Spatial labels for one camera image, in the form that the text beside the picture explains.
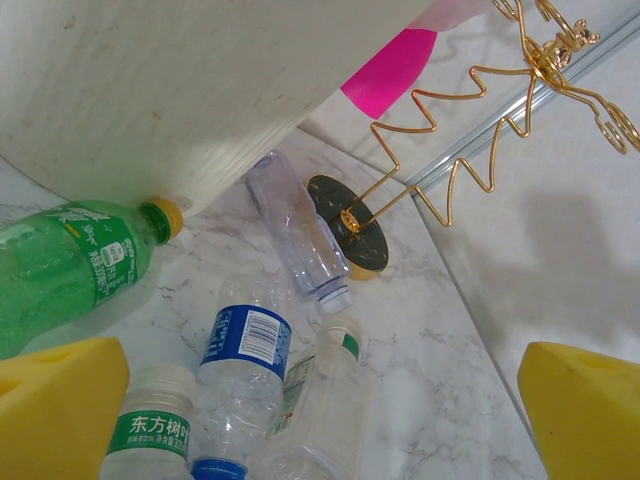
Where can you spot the pink plastic object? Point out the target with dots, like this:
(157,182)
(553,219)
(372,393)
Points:
(385,75)

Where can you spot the clear bottle with green-white label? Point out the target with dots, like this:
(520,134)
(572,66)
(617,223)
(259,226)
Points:
(325,400)

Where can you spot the green bottle with yellow cap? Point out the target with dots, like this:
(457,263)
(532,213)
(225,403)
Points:
(45,270)

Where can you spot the white plastic bin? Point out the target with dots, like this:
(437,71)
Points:
(175,100)

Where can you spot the white-capped bottle with green label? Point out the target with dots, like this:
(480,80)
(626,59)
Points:
(155,435)

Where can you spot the clear bottle with blue label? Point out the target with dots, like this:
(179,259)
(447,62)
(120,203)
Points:
(245,360)

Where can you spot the aluminium frame rail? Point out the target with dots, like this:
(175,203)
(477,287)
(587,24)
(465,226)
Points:
(480,135)

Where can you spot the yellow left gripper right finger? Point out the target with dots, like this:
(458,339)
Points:
(590,420)

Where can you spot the clear purple-tinted plastic bottle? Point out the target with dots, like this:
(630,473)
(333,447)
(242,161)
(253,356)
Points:
(300,240)

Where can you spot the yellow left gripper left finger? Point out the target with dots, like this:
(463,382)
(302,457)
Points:
(55,415)

